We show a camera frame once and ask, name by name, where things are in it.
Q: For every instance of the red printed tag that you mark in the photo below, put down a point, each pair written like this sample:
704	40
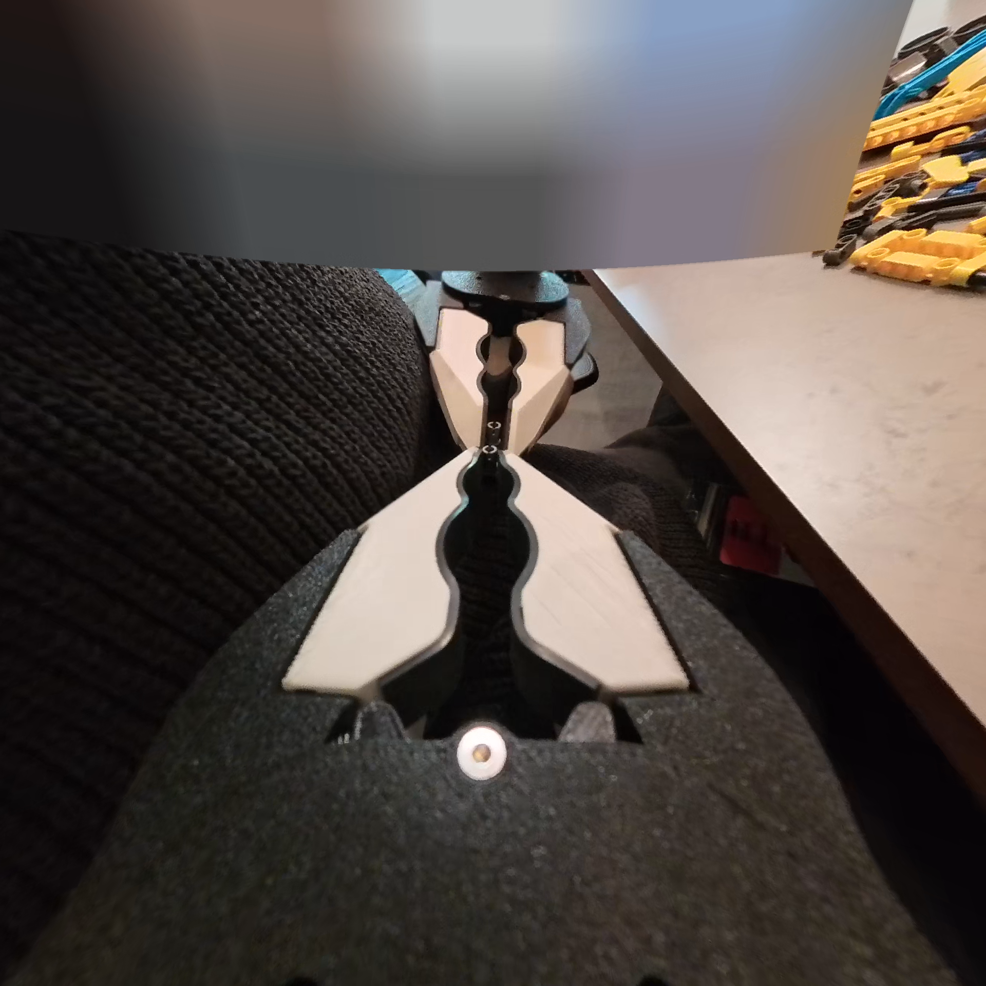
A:
751	535

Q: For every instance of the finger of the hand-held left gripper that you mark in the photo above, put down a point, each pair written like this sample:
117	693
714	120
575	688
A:
543	377
458	370

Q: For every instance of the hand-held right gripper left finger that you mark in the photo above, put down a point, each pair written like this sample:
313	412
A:
370	608

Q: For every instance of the black plastic pin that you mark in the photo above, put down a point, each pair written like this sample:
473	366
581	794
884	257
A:
490	456

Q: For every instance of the pile of plastic building parts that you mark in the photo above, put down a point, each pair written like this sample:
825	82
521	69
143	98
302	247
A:
924	254

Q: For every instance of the person's black knit sweater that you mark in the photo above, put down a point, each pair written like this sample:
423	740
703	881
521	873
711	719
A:
154	462

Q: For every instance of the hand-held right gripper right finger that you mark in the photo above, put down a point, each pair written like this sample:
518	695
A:
597	608

